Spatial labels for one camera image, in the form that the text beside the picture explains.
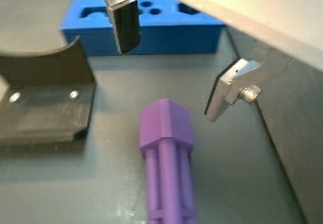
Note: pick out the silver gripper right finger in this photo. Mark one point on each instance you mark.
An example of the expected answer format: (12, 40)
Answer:
(239, 80)

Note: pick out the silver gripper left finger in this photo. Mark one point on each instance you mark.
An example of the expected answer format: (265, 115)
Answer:
(123, 16)

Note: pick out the blue foam shape block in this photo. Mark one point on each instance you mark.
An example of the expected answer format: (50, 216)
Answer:
(172, 28)

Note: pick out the purple three prong object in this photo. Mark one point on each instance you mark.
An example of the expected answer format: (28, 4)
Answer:
(166, 147)

